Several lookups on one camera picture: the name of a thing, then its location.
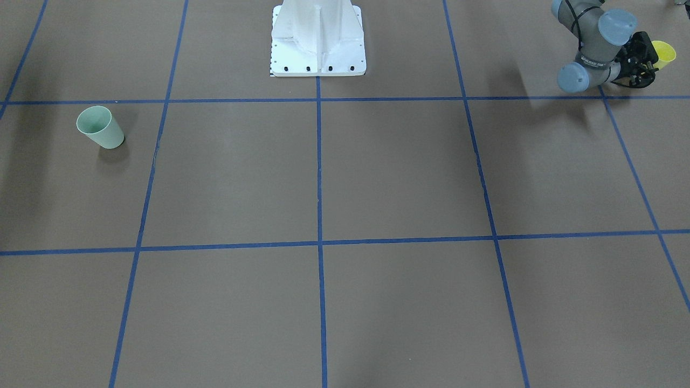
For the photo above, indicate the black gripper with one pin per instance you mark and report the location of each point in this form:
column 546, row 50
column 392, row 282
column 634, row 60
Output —
column 633, row 60

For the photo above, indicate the green plastic cup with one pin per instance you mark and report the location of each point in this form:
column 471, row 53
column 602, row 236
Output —
column 99, row 125

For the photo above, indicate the yellow plastic cup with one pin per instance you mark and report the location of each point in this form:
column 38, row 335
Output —
column 666, row 54

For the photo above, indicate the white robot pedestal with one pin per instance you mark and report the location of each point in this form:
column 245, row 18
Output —
column 317, row 39

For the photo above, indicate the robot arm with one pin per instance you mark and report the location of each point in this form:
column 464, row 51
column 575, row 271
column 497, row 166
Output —
column 610, row 49

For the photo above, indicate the brown table mat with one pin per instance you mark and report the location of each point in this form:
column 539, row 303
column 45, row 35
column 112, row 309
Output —
column 449, row 219

